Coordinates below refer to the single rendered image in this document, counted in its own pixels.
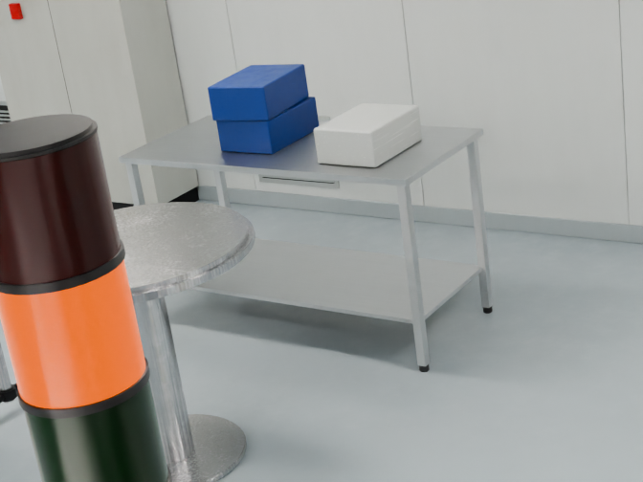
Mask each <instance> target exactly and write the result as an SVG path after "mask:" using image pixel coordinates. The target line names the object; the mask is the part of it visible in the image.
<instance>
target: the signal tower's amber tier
mask: <svg viewBox="0 0 643 482"><path fill-rule="evenodd" d="M0 318H1V322H2V326H3V330H4V334H5V338H6V342H7V346H8V349H9V353H10V357H11V364H12V368H13V372H14V375H15V378H16V382H17V386H18V390H19V394H20V396H21V398H22V399H23V400H24V401H25V402H26V403H28V404H30V405H34V406H38V407H43V408H70V407H77V406H83V405H90V404H93V403H97V402H100V401H103V400H105V399H108V398H110V397H113V396H115V395H117V394H119V393H121V392H123V391H125V389H127V388H129V387H130V386H131V385H133V384H134V383H135V382H136V381H137V380H138V379H139V378H140V377H141V376H142V375H143V373H144V371H145V359H144V351H143V347H142V342H141V337H140V333H139V328H138V323H137V319H136V314H135V310H134V305H133V300H132V295H131V291H130V287H129V282H128V277H127V272H126V268H125V264H124V260H123V262H122V263H121V264H120V265H119V266H118V267H117V268H116V269H115V270H113V271H112V272H110V273H109V274H106V275H104V276H102V277H100V278H98V279H96V280H93V281H91V282H88V283H86V284H83V285H80V286H77V287H74V288H71V289H67V290H62V291H58V292H53V293H48V294H40V295H29V296H17V295H8V294H4V293H0Z"/></svg>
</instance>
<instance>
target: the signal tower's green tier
mask: <svg viewBox="0 0 643 482"><path fill-rule="evenodd" d="M24 413H25V417H26V421H27V425H28V429H29V433H30V436H31V440H32V443H33V450H34V454H35V458H36V462H37V466H38V469H39V473H40V477H41V481H42V482H168V469H167V464H166V457H165V452H164V447H163V442H162V438H161V433H160V429H159V424H158V420H157V415H156V410H155V405H154V401H153V397H152V392H151V387H150V382H149V379H148V381H147V383H146V385H145V386H144V387H143V388H142V390H140V391H139V392H138V393H137V394H136V395H134V396H133V397H131V398H130V399H128V400H126V401H125V402H123V403H121V404H119V405H115V406H113V407H111V408H108V409H105V410H104V411H101V412H97V413H93V414H89V415H86V416H80V417H75V418H64V419H51V418H42V417H37V416H34V415H32V414H29V413H28V412H26V411H25V410H24Z"/></svg>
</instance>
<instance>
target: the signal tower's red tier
mask: <svg viewBox="0 0 643 482"><path fill-rule="evenodd" d="M120 249H121V241H120V237H119V232H118V227H117V223H116V218H115V213H114V209H113V204H112V200H111V195H110V190H109V185H108V182H107V177H106V172H105V167H104V162H103V158H102V154H101V149H100V140H99V136H98V131H97V132H96V133H95V134H94V135H93V136H91V137H90V138H88V139H87V140H85V141H83V142H80V143H77V144H75V145H72V146H70V147H67V148H65V149H61V150H58V151H56V152H53V153H49V154H45V155H41V156H37V157H32V158H28V159H23V160H16V161H8V162H0V282H2V283H6V284H14V285H28V284H39V283H47V282H53V281H58V280H61V279H66V278H69V277H73V276H76V275H79V274H84V273H87V272H89V271H92V270H94V269H96V268H97V267H99V266H101V265H103V264H105V263H106V262H108V261H109V260H111V259H112V258H113V257H115V256H116V254H117V253H118V252H119V251H120Z"/></svg>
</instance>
